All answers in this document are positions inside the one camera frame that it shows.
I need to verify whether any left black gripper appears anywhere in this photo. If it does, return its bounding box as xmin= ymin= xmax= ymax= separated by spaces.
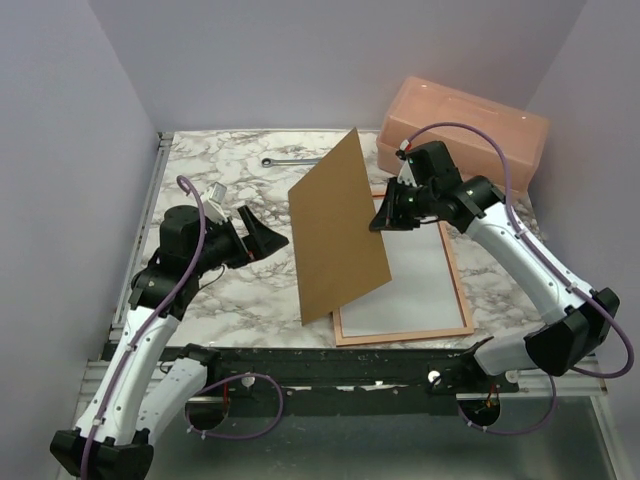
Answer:
xmin=191 ymin=205 xmax=289 ymax=275

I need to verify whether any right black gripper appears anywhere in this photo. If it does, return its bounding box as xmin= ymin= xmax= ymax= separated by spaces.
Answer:
xmin=371 ymin=176 xmax=436 ymax=231

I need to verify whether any brown cardboard backing board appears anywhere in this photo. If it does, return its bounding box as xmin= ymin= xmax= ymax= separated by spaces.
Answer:
xmin=288 ymin=129 xmax=392 ymax=325

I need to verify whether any landscape photo print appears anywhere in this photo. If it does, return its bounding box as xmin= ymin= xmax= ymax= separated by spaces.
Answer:
xmin=337 ymin=197 xmax=467 ymax=340

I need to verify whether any red wooden picture frame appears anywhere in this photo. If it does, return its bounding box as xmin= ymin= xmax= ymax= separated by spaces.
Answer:
xmin=332 ymin=194 xmax=475 ymax=348

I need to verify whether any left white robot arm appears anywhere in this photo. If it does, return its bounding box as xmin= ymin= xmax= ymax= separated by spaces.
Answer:
xmin=50 ymin=205 xmax=289 ymax=479

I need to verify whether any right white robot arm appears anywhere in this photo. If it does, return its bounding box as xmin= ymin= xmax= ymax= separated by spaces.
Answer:
xmin=369 ymin=141 xmax=620 ymax=392

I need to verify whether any silver ratchet wrench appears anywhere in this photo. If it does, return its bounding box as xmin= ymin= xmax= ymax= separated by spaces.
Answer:
xmin=261 ymin=157 xmax=322 ymax=168

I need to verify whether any pink plastic storage box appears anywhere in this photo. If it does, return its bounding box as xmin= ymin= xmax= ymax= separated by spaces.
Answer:
xmin=375 ymin=75 xmax=551 ymax=201

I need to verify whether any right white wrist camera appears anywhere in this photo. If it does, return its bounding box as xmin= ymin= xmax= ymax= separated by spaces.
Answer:
xmin=396 ymin=149 xmax=417 ymax=187

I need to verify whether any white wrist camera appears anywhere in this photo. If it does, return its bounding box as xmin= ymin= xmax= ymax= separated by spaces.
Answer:
xmin=201 ymin=182 xmax=227 ymax=224
xmin=396 ymin=149 xmax=417 ymax=187

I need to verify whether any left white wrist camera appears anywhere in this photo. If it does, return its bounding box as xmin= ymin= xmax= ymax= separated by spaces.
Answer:
xmin=201 ymin=182 xmax=227 ymax=224

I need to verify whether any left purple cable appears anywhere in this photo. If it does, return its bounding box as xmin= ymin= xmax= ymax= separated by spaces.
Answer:
xmin=79 ymin=174 xmax=285 ymax=479

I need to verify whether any purple cable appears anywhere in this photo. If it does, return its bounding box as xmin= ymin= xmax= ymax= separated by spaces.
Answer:
xmin=79 ymin=174 xmax=285 ymax=479
xmin=399 ymin=122 xmax=632 ymax=436

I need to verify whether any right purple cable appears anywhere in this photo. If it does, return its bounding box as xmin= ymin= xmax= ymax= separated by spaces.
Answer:
xmin=399 ymin=122 xmax=632 ymax=436

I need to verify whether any aluminium frame rail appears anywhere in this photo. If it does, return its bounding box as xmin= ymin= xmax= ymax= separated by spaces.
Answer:
xmin=54 ymin=132 xmax=174 ymax=480

